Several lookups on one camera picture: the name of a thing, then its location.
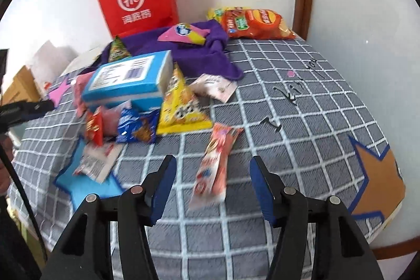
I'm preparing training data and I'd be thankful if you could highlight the white pink snack packet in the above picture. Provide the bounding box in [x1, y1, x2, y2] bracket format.
[190, 73, 238, 103]

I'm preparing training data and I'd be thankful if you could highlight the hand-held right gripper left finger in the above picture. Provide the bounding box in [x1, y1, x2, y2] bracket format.
[41, 155, 178, 280]

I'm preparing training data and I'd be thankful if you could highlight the grey checked bed sheet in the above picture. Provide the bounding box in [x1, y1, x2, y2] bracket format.
[8, 37, 406, 280]

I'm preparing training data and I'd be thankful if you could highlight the pink yellow triangular snack packet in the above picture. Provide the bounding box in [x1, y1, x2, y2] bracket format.
[157, 22, 209, 46]

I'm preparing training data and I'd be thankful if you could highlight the orange chips bag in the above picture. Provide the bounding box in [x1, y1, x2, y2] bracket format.
[220, 8, 296, 40]

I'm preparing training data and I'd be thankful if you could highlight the white foam board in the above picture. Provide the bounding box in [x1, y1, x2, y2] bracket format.
[28, 40, 77, 84]

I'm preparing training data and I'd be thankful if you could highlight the small red snack packet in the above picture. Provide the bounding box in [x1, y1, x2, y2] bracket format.
[85, 106, 105, 146]

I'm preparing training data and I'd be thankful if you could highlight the black cable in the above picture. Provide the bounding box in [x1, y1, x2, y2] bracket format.
[0, 137, 48, 264]

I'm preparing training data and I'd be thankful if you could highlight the green triangular snack packet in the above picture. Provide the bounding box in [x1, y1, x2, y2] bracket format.
[108, 36, 132, 62]

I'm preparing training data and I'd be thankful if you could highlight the grey white snack packet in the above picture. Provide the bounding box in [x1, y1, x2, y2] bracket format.
[72, 143, 123, 183]

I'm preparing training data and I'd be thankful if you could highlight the yellow chips bag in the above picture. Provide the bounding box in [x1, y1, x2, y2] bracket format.
[207, 7, 243, 21]

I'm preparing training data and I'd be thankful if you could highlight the blue tissue box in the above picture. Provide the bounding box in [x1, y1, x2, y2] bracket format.
[81, 50, 174, 112]

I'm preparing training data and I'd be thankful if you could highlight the blue snack packet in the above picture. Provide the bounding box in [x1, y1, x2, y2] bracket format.
[115, 104, 161, 144]

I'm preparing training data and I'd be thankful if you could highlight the pink candy packet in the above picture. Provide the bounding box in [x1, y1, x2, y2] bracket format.
[98, 105, 123, 138]

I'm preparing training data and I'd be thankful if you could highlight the purple cloth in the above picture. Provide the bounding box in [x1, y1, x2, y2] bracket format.
[80, 19, 245, 82]

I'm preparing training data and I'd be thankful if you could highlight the long pink sausage packet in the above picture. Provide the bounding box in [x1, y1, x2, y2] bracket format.
[190, 123, 244, 210]

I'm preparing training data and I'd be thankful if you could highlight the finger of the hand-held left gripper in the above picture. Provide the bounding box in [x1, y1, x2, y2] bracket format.
[0, 99, 56, 134]

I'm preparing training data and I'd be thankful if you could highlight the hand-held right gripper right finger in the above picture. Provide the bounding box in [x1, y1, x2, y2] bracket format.
[249, 155, 384, 280]

